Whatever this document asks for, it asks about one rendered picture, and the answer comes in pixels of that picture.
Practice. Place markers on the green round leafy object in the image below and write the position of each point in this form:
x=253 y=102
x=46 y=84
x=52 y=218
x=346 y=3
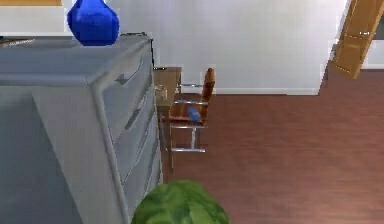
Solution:
x=180 y=205

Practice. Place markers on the clear glass on table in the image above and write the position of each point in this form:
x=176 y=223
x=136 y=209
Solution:
x=161 y=92

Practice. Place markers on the brown wooden table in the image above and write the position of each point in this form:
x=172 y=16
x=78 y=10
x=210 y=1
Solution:
x=165 y=83

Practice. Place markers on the small blue object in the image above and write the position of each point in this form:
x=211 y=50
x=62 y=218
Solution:
x=193 y=114

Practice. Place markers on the wooden room door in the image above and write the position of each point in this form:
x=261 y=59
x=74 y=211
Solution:
x=358 y=36

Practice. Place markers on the brown chair with metal frame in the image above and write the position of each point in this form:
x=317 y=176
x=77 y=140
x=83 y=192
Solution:
x=200 y=113

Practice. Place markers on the grey chest of drawers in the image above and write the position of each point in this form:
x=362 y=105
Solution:
x=66 y=133

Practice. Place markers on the blue vase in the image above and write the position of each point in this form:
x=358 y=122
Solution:
x=93 y=23

